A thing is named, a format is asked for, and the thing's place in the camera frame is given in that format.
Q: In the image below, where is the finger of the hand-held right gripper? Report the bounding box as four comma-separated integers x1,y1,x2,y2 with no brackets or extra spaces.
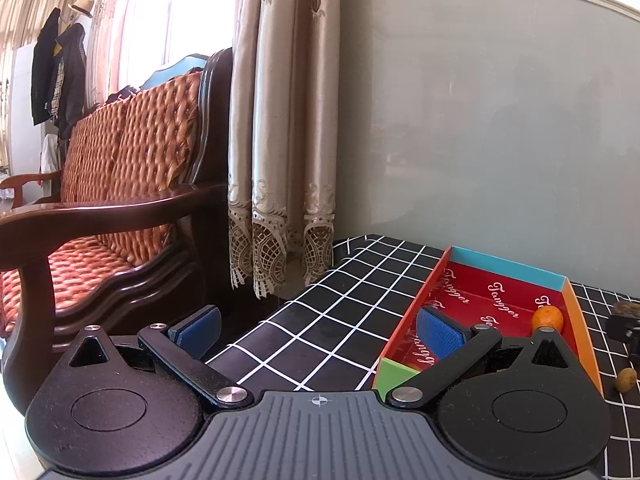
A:
606,314,640,357

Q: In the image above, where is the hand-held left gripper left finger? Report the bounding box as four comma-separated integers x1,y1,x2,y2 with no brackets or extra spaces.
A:
67,306,252,408

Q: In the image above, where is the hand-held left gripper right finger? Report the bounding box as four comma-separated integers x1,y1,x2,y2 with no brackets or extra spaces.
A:
387,307,581,406

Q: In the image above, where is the colourful cardboard box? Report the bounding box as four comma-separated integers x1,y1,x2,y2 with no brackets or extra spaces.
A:
372,246,603,403

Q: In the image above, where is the tangerine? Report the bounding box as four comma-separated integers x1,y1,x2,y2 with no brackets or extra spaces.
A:
531,307,564,333

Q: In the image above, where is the small olive-brown fruit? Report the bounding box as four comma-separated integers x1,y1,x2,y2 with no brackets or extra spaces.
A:
615,367,639,393

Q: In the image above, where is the black white checked tablecloth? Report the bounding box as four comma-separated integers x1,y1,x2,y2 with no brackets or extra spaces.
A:
202,234,640,480

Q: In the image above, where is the dark wooden sofa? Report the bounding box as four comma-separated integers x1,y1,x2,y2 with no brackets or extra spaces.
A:
0,47,236,416

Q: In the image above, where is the orange woven sofa cushion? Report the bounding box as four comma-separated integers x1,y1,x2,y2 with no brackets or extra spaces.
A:
0,71,203,338

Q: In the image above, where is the beige lace-trimmed curtain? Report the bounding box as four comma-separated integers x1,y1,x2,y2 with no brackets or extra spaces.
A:
227,0,343,301

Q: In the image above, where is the white cloth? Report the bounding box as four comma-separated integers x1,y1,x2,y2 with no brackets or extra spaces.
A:
40,132,63,176

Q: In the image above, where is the blue upholstered chair back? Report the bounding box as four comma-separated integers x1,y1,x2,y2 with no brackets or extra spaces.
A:
142,54,210,92

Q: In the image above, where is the dark jacket with plaid lining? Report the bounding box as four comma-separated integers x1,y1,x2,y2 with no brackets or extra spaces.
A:
47,22,87,138

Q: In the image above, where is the black jacket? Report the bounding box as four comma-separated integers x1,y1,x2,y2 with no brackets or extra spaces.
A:
31,7,63,126

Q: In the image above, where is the sheer patterned curtain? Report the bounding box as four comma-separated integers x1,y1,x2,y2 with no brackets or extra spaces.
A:
82,0,151,108

